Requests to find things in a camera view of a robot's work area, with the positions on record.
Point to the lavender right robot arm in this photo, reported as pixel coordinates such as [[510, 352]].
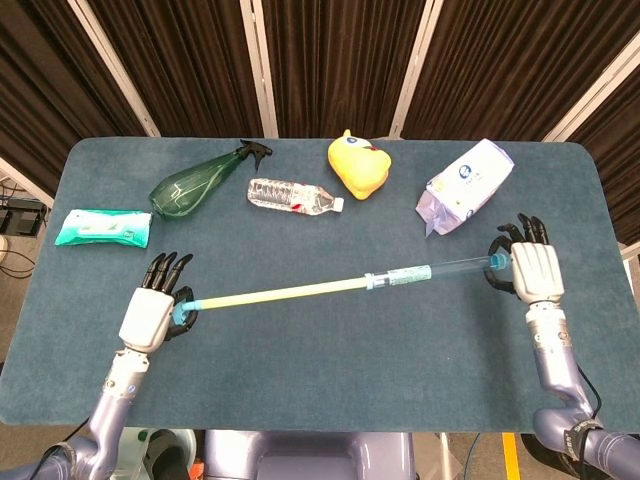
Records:
[[555, 365]]

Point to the clear plastic water bottle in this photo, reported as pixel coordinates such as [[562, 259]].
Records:
[[290, 196]]

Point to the white frame post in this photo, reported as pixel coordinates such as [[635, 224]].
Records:
[[260, 70], [112, 70], [415, 70], [592, 90], [25, 182]]

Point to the lavender left robot arm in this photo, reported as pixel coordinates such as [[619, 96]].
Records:
[[112, 405]]

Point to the white purple tissue pack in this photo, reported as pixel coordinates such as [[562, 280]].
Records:
[[465, 192]]

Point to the yellow duck shaped toy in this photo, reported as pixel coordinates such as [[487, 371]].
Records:
[[360, 167]]

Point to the dark brown curtain panel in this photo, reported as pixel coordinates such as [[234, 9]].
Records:
[[515, 65], [340, 65], [617, 170], [45, 85], [190, 65]]

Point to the green spray bottle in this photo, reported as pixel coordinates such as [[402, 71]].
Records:
[[187, 190]]

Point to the white plastic bucket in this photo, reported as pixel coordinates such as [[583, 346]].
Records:
[[132, 450]]

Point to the black slipper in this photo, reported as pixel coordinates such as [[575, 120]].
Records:
[[167, 457]]

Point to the green wet wipes pack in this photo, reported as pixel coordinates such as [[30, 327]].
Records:
[[102, 228]]

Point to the black electronics box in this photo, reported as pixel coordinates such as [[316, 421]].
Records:
[[22, 215]]

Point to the yellow blue water squirter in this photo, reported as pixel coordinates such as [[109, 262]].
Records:
[[300, 291]]

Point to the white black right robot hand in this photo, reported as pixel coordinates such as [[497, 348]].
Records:
[[537, 272]]

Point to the lavender robot torso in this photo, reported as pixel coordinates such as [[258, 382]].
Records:
[[310, 455]]

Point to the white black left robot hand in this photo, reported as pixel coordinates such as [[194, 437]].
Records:
[[145, 320]]

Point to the blue felt table mat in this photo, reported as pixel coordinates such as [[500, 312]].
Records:
[[320, 365]]

